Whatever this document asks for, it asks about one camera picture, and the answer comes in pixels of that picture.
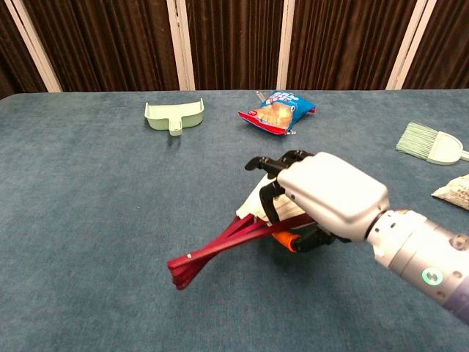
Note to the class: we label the brown pleated curtain panel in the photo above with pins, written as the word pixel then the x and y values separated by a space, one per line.
pixel 110 44
pixel 447 47
pixel 11 62
pixel 234 44
pixel 348 44

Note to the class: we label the green hand brush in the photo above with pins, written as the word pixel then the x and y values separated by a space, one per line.
pixel 439 146

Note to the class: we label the white screen frame post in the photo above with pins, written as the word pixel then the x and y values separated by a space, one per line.
pixel 286 44
pixel 181 44
pixel 33 44
pixel 412 44

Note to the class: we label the green plastic dustpan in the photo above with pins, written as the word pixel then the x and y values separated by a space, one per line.
pixel 176 117

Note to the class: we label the right silver and purple robot arm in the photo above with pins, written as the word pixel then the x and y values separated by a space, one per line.
pixel 414 249

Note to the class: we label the white and orange snack packet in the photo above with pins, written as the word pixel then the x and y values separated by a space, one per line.
pixel 456 192

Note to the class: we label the right silver and black robot hand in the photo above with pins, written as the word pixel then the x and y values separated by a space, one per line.
pixel 337 194

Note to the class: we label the blue and red chip bag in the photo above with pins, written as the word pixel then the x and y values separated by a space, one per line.
pixel 275 113

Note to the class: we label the red-ribbed white paper folding fan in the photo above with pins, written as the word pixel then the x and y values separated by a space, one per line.
pixel 227 238

